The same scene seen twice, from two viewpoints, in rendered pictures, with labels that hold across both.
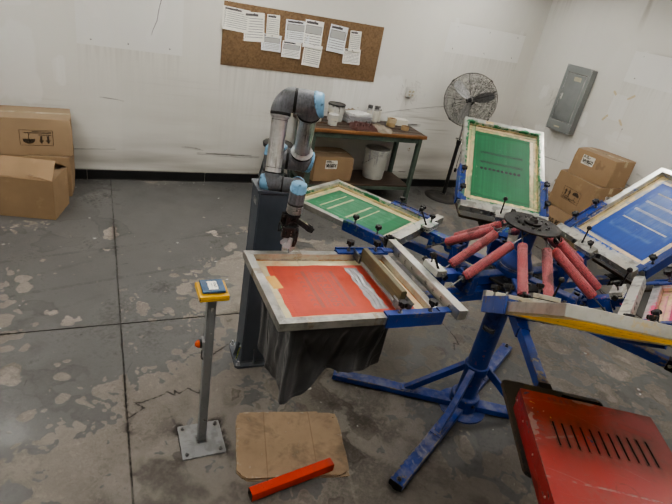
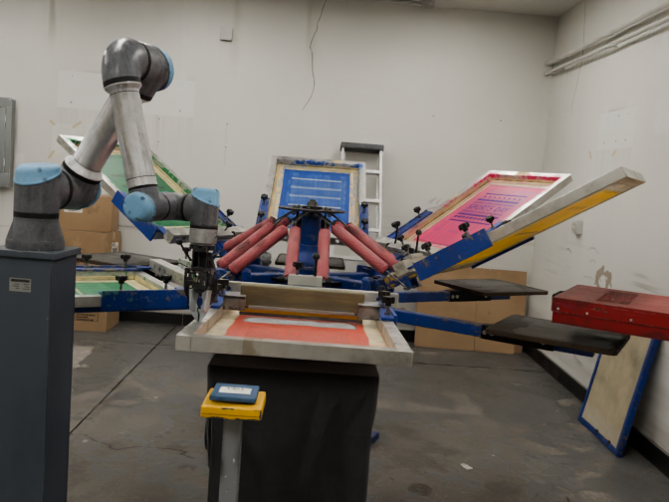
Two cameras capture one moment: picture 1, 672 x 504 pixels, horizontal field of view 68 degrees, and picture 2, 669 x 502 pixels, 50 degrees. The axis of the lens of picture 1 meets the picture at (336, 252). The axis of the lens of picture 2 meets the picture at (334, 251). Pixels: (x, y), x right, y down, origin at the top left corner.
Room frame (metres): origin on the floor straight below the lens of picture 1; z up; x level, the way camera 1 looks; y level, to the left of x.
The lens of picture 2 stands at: (0.97, 1.79, 1.46)
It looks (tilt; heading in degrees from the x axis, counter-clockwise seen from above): 6 degrees down; 297
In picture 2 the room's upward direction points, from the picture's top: 4 degrees clockwise
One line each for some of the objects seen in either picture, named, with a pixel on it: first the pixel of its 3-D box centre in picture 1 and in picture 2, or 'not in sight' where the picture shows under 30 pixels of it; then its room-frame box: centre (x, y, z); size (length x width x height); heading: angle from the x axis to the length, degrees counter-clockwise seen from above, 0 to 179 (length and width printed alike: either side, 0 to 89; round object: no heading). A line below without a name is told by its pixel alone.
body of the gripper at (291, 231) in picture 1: (289, 224); (200, 267); (2.15, 0.24, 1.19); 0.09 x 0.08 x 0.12; 118
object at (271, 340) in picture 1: (273, 337); (288, 449); (1.86, 0.21, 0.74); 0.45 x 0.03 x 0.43; 28
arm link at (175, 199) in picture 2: (294, 186); (168, 206); (2.26, 0.26, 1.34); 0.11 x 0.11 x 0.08; 8
